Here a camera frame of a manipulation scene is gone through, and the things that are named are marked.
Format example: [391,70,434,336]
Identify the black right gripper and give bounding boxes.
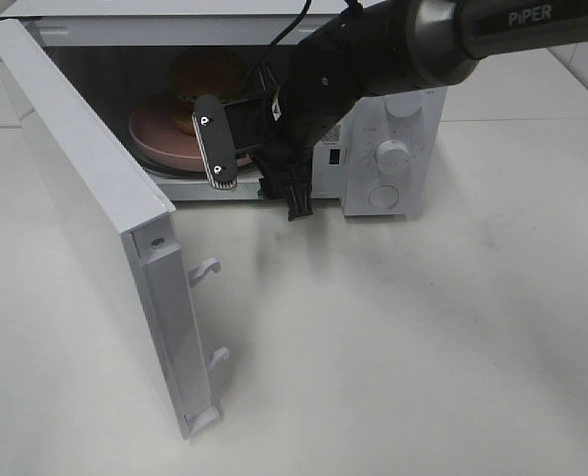
[192,9,387,221]

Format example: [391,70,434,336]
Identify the burger with lettuce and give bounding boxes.
[168,47,248,136]

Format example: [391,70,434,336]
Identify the pink plate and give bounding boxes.
[128,92,253,172]

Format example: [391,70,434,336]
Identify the round white door button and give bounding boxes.
[368,185,400,210]

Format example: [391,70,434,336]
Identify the white microwave door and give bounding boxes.
[0,19,229,438]

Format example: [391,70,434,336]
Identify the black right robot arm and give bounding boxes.
[192,1,588,220]

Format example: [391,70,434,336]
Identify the white warning sticker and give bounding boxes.
[317,122,342,147]

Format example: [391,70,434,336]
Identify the lower white microwave knob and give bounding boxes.
[375,140,412,176]

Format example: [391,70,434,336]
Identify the white microwave knob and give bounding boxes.
[384,91,422,118]
[375,140,412,176]

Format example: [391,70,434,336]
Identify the upper white microwave knob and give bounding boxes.
[384,91,422,118]

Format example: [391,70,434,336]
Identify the white microwave oven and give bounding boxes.
[0,1,446,216]

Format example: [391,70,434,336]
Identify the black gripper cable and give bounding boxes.
[253,0,364,80]

